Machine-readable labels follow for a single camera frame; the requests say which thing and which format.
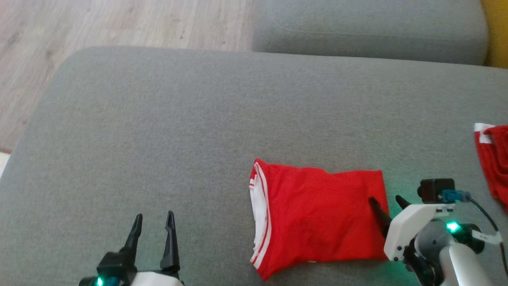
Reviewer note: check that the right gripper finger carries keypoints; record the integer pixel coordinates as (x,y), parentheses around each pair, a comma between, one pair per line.
(380,216)
(402,202)

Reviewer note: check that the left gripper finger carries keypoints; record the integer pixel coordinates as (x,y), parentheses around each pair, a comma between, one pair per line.
(170,246)
(133,238)

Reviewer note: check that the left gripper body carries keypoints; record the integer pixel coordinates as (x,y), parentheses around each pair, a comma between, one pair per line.
(119,270)

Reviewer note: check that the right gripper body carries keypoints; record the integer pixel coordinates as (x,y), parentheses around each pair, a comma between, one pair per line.
(406,228)

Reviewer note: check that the red lettered basketball jersey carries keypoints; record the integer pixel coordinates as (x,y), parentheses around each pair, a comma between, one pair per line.
(317,214)

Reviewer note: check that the red shorts with white stripe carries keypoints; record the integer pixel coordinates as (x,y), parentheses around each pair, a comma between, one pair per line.
(498,159)

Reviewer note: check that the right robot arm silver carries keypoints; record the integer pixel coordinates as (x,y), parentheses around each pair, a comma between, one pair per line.
(460,262)

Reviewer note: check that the large grey sofa seat cushion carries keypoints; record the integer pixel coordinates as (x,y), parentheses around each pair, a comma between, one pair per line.
(158,139)

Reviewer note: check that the wide yellow sofa back cushion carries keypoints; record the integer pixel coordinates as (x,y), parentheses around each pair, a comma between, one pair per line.
(498,31)

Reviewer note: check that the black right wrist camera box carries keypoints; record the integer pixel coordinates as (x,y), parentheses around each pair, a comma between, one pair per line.
(436,190)

